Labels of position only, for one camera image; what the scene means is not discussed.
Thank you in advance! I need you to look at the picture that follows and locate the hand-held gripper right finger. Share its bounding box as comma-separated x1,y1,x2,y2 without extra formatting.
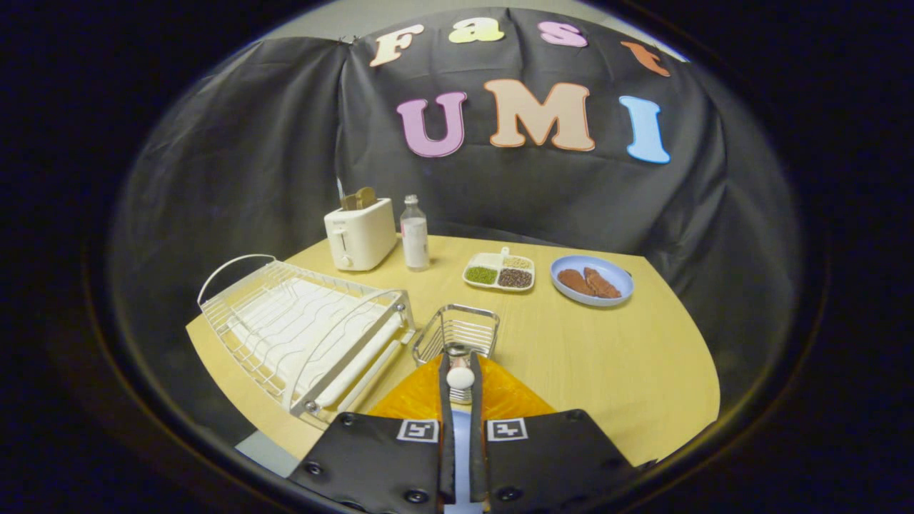
468,352,641,514

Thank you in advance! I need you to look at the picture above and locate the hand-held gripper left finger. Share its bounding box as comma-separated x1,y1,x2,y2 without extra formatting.
288,352,456,514

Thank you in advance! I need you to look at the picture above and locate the metal wire basket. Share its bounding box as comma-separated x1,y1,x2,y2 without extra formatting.
412,303,501,405

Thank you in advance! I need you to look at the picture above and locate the white wire dish rack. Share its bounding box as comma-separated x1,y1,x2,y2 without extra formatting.
197,253,417,429

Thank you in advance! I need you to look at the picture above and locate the blue plate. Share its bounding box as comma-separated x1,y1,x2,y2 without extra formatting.
550,256,635,308

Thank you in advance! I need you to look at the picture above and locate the white divided tray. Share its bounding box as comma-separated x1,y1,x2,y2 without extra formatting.
463,248,536,293

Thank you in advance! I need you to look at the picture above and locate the white drain tray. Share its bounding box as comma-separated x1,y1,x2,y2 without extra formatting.
227,278,404,411

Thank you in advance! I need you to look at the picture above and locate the clear bottle with white label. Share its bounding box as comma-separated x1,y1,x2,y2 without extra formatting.
400,194,431,273

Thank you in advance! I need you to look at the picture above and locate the white toaster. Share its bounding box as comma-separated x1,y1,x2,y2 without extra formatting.
323,198,398,272

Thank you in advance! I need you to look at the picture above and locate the black backdrop cloth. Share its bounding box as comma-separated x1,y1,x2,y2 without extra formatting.
107,7,804,429

